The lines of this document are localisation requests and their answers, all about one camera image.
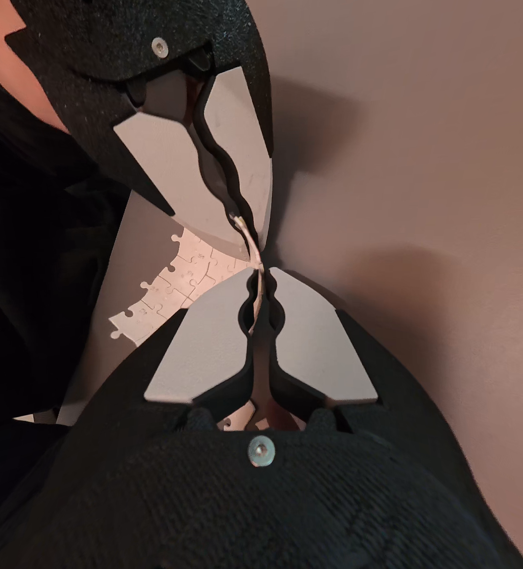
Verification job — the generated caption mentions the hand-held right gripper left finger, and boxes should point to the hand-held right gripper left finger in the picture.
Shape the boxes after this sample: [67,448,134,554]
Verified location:
[144,267,262,418]

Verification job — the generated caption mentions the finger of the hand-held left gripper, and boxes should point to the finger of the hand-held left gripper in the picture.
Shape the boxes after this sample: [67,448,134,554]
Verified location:
[112,109,251,263]
[192,64,275,250]

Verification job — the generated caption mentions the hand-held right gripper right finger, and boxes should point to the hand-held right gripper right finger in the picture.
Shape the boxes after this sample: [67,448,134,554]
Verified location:
[266,266,379,421]

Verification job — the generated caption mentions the white puzzle piece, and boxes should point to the white puzzle piece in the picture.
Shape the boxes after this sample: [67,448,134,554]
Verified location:
[219,400,262,432]

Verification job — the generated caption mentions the partly built white puzzle ball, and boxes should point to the partly built white puzzle ball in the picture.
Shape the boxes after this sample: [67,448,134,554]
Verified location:
[108,215,269,347]

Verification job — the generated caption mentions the person's left forearm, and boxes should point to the person's left forearm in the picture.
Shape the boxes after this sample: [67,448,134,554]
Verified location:
[0,0,73,134]

